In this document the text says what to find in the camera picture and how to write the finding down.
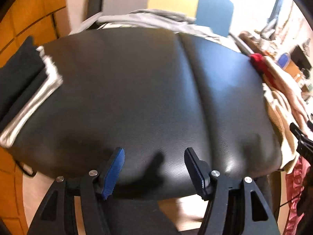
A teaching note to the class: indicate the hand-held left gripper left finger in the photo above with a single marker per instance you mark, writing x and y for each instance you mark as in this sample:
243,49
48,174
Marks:
113,171

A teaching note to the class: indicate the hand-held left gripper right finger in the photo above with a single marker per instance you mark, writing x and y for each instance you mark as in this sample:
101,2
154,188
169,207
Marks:
195,173

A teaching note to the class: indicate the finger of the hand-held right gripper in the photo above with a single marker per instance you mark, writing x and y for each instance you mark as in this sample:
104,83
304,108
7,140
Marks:
299,131
305,149

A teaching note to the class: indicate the pink knit sweater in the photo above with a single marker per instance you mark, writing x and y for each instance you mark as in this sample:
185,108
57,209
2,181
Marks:
288,88

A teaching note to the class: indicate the black folded clothes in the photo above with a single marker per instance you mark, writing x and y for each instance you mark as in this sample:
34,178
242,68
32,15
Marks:
17,78

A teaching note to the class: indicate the cream garment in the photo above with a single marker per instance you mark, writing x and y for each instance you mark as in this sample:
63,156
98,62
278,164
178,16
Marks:
278,117

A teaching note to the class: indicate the magenta cloth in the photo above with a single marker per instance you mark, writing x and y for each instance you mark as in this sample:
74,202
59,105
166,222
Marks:
293,183

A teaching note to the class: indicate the wooden desk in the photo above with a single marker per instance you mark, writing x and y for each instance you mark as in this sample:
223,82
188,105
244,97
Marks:
293,71

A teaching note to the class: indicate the black monitor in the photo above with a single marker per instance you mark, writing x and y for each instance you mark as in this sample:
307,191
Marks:
300,57

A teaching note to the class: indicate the red garment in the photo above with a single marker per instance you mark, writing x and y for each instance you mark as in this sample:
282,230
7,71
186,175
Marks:
258,60

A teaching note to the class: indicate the black leather bench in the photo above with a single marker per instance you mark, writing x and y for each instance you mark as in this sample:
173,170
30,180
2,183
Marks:
134,90

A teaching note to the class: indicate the grey hoodie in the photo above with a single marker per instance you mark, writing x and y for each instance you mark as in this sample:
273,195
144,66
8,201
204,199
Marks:
146,17

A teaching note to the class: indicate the grey metal bed rail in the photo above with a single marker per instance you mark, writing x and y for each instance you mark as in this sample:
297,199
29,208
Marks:
83,25
240,44

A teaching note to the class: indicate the black bed post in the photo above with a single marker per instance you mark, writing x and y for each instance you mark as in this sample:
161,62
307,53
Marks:
94,0

